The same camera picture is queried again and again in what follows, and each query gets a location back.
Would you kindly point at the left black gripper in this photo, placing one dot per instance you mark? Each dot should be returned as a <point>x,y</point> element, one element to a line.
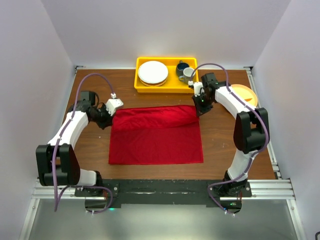
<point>108,121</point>

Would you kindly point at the aluminium frame rail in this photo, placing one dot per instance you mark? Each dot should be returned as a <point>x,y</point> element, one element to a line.
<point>265,126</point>
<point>260,189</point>

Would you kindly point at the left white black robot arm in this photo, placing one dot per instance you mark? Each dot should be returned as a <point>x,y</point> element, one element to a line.
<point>57,163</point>

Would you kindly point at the red cloth napkin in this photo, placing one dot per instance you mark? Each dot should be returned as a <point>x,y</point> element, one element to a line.
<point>163,135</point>

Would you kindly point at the aluminium frame rail right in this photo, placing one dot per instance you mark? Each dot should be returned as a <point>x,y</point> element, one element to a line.
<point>265,126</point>

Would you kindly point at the wooden plate under white plate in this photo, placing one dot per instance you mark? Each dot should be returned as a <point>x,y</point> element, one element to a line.
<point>153,84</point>

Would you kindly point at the aluminium frame rail front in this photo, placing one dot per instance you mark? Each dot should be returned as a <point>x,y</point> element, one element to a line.
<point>260,189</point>

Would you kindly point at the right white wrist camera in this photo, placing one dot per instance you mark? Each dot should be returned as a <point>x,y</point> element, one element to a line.
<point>197,87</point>

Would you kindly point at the grey white mug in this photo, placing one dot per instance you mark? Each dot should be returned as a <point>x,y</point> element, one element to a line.
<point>187,75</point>

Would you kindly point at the orange wooden plate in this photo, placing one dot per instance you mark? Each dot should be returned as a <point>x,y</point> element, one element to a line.
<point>245,92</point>

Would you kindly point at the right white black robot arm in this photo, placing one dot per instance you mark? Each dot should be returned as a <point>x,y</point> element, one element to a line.
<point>251,130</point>

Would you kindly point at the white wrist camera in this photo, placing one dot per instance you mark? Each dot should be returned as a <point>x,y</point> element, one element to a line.
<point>112,105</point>
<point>197,87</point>

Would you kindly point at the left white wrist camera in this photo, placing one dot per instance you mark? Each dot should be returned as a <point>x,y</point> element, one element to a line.
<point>112,105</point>

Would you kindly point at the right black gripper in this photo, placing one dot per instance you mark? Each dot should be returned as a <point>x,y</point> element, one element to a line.
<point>200,109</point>

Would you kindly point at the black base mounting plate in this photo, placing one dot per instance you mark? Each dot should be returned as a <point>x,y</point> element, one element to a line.
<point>97,199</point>

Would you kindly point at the dark blue mug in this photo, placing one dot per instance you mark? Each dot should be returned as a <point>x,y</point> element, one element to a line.
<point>180,68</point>

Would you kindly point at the yellow plastic bin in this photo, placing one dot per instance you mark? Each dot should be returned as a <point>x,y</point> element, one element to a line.
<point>173,85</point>

